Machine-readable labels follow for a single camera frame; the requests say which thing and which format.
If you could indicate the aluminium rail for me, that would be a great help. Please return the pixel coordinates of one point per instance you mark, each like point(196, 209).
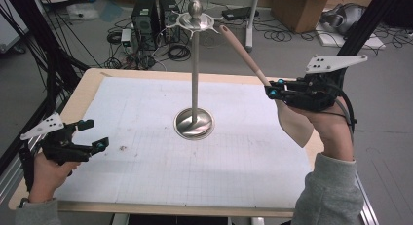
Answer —
point(367, 208)

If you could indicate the black metal frame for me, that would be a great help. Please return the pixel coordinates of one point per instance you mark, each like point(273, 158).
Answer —
point(367, 27)
point(48, 56)

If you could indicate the black wrist watch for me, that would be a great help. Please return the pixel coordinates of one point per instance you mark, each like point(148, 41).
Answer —
point(22, 203)

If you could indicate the metal utensil stand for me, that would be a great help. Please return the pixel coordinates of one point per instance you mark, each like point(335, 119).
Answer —
point(195, 88)

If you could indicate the person's right hand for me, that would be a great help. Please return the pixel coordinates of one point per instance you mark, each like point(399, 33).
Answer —
point(336, 134)

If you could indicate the person's left hand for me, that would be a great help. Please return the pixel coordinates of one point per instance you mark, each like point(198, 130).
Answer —
point(47, 179)

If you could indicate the wooden spoon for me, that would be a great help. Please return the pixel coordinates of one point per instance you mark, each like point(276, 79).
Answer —
point(240, 49)

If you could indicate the large black computer tower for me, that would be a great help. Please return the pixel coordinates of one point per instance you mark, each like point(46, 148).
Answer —
point(145, 23)

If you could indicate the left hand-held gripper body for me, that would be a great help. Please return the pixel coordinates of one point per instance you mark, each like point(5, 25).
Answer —
point(61, 147)

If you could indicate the black flat device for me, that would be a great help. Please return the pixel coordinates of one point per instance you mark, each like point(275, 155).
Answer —
point(238, 13)

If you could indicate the white grid mat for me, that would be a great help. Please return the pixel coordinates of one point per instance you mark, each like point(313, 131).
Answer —
point(146, 173)

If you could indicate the clear plastic bag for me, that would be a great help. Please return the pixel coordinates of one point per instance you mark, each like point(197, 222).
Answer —
point(82, 12)

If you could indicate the white flat board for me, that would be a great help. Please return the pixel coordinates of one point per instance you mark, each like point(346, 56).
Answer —
point(328, 40)

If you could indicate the slim black computer tower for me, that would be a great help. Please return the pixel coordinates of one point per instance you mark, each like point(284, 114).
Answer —
point(168, 14)

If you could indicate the white stand leg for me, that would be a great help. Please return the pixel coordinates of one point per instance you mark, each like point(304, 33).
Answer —
point(251, 23)

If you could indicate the open cardboard box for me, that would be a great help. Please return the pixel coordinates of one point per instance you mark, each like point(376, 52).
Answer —
point(298, 10)

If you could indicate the white adapter box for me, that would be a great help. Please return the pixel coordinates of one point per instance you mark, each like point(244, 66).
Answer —
point(126, 37)

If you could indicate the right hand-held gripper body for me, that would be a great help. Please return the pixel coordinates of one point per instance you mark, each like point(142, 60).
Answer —
point(315, 93)

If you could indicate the grey white headset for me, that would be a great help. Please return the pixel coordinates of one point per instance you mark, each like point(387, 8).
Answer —
point(345, 18)

